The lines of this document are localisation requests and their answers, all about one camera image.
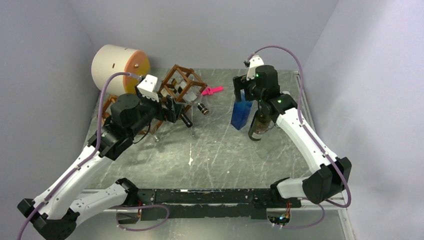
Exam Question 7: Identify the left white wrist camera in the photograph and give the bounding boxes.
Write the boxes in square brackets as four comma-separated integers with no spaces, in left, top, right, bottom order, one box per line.
[135,74,161,102]

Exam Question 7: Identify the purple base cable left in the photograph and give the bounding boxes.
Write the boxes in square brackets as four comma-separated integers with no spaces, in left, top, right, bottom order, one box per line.
[115,204,171,232]

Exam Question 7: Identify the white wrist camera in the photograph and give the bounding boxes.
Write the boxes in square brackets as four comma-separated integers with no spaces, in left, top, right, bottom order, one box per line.
[243,55,264,81]
[135,74,161,102]

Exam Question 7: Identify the olive green wine bottle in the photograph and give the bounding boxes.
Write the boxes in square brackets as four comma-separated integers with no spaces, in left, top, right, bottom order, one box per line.
[248,110,272,141]

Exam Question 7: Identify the brown wooden wine rack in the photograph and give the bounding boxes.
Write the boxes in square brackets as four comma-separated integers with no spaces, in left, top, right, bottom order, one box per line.
[100,64,209,135]

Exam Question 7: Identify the clear slim glass bottle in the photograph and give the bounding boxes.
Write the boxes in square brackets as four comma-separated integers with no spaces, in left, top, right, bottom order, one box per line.
[148,126,161,143]

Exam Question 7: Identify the black base bar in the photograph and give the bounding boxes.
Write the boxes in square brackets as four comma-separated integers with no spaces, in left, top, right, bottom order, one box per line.
[137,188,302,221]

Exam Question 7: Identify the dark green wine bottle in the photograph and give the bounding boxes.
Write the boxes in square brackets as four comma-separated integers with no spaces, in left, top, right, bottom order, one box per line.
[172,79,194,129]

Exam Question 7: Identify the cream cylinder with orange face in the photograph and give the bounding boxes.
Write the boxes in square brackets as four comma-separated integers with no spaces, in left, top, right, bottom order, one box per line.
[91,44,151,96]

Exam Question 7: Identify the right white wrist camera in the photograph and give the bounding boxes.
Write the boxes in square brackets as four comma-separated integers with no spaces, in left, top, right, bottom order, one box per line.
[243,55,264,81]

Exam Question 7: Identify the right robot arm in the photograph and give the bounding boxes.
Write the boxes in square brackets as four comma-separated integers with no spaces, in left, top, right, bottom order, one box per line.
[232,65,352,208]

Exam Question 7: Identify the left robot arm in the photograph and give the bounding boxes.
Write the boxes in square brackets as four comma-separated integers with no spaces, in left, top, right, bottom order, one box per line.
[17,93,183,240]

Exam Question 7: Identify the blue glass bottle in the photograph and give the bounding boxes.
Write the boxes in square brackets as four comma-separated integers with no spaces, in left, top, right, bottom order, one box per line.
[230,91,253,130]

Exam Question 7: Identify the clear square liquor bottle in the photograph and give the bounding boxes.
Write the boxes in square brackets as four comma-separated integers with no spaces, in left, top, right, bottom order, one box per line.
[174,79,209,115]

